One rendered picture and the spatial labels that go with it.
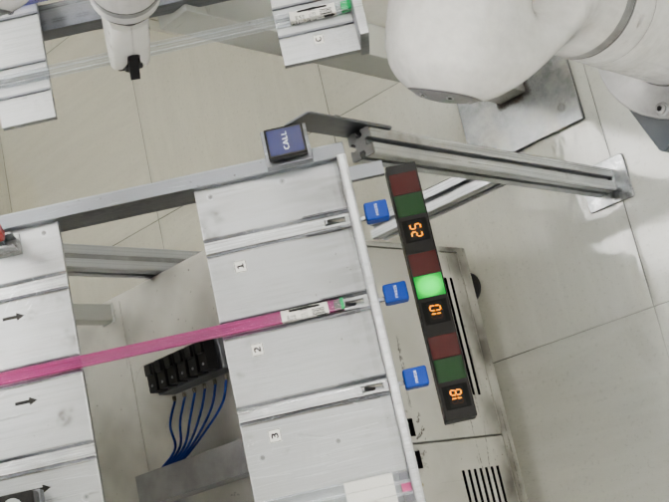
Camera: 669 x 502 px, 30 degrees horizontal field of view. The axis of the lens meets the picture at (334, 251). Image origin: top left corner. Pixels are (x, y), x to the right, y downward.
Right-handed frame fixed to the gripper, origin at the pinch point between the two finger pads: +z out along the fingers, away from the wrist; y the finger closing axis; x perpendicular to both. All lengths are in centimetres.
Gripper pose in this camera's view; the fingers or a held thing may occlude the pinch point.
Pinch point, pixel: (128, 53)
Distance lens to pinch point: 164.8
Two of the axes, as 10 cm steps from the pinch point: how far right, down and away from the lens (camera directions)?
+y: 2.2, 9.4, -2.6
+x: 9.7, -1.7, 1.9
